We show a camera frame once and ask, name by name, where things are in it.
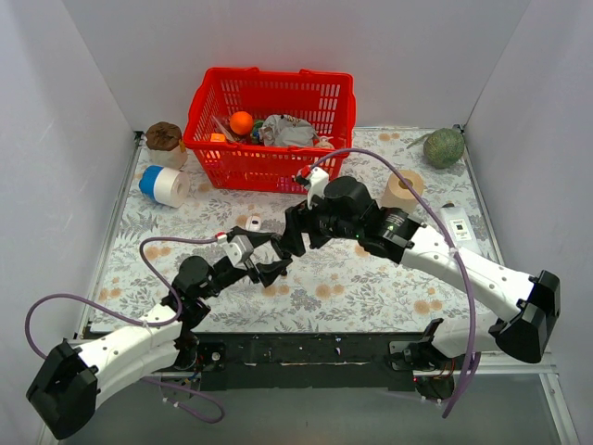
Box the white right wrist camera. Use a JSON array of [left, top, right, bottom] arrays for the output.
[[295, 166, 329, 210]]

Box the orange fruit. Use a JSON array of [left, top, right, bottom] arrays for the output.
[[229, 111, 254, 135]]

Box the crumpled silver foil bag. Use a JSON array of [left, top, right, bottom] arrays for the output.
[[259, 114, 318, 147]]

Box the floral patterned table mat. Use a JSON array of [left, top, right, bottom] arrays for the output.
[[89, 128, 498, 334]]

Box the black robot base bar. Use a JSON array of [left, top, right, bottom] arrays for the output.
[[143, 331, 458, 393]]

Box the small orange box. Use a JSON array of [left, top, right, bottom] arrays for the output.
[[209, 133, 226, 143]]

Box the cream plush toy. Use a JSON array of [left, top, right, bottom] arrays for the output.
[[315, 136, 334, 149]]

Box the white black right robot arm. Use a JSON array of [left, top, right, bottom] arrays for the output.
[[281, 176, 561, 369]]

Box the beige tape roll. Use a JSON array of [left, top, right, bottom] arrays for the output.
[[380, 170, 424, 214]]

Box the blue white tape roll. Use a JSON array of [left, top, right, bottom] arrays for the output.
[[139, 165, 190, 209]]

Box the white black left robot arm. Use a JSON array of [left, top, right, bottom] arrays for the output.
[[26, 227, 292, 439]]

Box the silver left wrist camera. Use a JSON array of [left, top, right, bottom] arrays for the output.
[[220, 235, 254, 267]]

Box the white earbud charging case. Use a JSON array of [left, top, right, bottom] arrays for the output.
[[245, 215, 261, 232]]

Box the white plastic bottle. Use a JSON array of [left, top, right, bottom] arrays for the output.
[[438, 203, 482, 255]]

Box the green melon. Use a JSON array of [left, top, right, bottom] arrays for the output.
[[408, 128, 465, 169]]

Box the red plastic shopping basket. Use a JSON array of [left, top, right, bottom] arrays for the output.
[[183, 68, 356, 194]]

